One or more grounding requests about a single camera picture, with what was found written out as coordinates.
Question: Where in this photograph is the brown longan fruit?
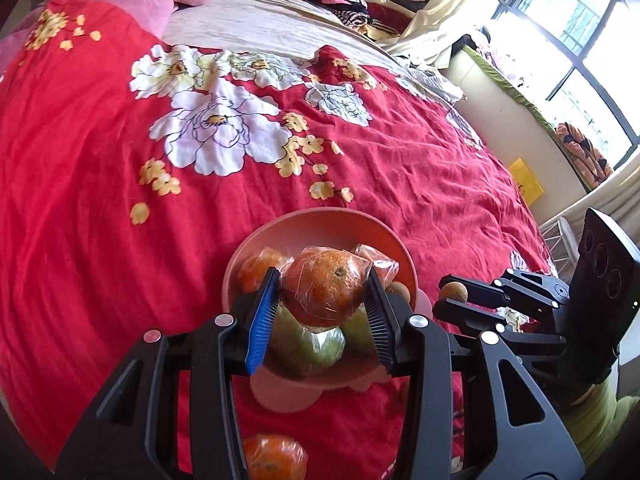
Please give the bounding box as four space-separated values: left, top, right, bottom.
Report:
438 281 469 302
386 281 411 304

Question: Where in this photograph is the orange tangerine large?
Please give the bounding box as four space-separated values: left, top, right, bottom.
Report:
280 246 371 327

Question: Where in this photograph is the yellow bag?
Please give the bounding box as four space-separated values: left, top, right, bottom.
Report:
509 158 544 206

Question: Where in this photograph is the wrapped green fruit right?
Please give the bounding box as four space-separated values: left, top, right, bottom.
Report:
341 304 375 356

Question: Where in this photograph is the wrapped green fruit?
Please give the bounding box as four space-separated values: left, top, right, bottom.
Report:
341 304 375 356
269 302 346 376

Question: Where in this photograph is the orange patterned cushion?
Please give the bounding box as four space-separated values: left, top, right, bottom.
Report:
555 122 613 190

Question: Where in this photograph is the pink footed fruit bowl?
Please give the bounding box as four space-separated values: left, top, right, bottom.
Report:
222 207 432 413

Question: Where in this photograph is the wrapped green fruit left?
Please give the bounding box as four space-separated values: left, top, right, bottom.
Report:
269 302 346 376

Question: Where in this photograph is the red floral bedspread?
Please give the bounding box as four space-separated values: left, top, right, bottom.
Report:
1 0 550 466

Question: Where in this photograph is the cream curtain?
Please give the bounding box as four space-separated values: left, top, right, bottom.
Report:
383 0 498 70

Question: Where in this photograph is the beige bed sheet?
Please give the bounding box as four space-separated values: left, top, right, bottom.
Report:
160 0 404 74

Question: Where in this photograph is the pink plush blanket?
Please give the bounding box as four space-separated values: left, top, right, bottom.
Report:
0 0 176 73

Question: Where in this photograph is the white wire rack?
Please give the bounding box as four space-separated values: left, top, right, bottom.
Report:
541 217 579 283

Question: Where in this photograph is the window with dark frame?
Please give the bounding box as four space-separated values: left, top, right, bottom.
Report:
491 0 639 168

